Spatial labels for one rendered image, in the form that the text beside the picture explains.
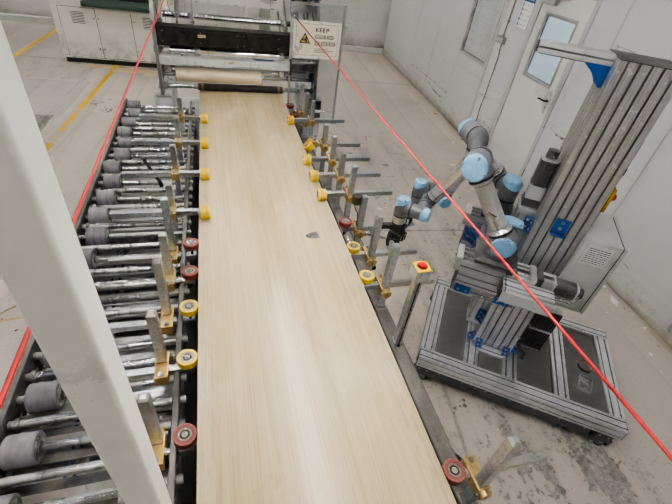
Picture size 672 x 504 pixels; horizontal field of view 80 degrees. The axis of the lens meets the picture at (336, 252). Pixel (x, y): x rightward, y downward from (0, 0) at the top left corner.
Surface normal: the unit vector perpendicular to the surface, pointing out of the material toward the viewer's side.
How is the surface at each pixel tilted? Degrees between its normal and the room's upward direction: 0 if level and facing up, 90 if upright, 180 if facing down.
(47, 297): 90
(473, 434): 0
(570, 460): 0
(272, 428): 0
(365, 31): 90
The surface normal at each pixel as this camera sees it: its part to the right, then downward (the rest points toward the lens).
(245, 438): 0.12, -0.77
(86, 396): 0.25, 0.63
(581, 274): -0.34, 0.56
